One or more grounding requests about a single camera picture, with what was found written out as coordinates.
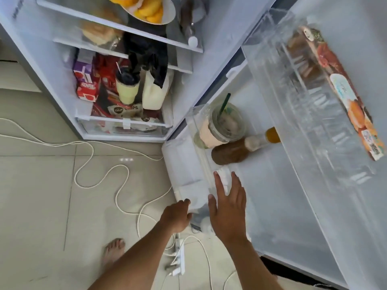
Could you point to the person's right hand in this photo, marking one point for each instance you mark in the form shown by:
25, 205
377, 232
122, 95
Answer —
229, 214

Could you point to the person's left hand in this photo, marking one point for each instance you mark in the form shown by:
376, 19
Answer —
174, 217

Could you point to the person's right thumb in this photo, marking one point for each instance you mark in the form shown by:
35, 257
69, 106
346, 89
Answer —
212, 205

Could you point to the person's left fingers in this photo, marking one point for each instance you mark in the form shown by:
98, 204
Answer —
185, 208

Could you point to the person's right middle finger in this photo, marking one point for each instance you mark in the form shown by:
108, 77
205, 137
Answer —
236, 182

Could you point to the person's left forearm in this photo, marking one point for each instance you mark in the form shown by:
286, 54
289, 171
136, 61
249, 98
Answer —
136, 259

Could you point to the person's right forearm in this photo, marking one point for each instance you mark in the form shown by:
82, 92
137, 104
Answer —
251, 265

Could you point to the brown bottle with orange cap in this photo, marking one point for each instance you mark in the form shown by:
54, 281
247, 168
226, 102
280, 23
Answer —
232, 150

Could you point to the clear small door bin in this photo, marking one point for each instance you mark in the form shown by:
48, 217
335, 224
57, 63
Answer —
187, 166

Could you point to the white power strip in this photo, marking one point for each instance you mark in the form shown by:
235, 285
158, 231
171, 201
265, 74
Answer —
179, 256

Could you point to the white refrigerator door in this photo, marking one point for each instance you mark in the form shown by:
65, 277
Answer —
287, 193

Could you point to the clear plastic iced drink cup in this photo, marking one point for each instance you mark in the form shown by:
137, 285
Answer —
220, 131

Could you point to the green drinking straw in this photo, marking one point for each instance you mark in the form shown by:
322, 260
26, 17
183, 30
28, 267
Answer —
224, 105

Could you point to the person's bare foot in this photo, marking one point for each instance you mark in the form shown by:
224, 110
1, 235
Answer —
113, 252

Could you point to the clear large door bin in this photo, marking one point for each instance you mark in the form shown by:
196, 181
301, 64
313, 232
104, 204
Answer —
287, 96

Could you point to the black and white chips packet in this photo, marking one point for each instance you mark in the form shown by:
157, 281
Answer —
125, 110

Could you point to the white milk jug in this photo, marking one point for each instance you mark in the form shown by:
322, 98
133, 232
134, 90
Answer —
154, 93

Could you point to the glass refrigerator shelf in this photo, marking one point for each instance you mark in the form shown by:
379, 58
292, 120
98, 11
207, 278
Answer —
178, 67
121, 27

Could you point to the yellow tumbler with black lid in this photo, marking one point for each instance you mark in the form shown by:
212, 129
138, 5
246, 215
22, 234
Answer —
127, 89

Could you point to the long biscuit box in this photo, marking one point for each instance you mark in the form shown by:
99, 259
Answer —
341, 87

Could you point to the red drink carton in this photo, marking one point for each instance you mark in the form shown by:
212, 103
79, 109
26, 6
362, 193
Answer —
87, 92

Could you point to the black plastic bag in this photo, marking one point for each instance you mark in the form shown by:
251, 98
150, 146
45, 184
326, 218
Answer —
148, 54

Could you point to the red snack packet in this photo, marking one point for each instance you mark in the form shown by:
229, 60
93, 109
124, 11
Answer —
105, 72

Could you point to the dark bottle with white cap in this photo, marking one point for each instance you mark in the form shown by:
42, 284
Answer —
189, 21

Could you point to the purple drink carton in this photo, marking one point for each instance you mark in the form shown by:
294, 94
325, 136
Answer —
83, 69

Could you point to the white plate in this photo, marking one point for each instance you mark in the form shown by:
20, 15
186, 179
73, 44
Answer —
167, 13

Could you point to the pile of yellow mango slices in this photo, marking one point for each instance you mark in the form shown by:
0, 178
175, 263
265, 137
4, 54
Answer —
148, 9

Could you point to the bread bun in plastic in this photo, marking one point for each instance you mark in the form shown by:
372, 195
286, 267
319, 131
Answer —
98, 33

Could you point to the white refrigerator body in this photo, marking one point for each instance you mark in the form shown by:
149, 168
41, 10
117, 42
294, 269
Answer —
45, 57

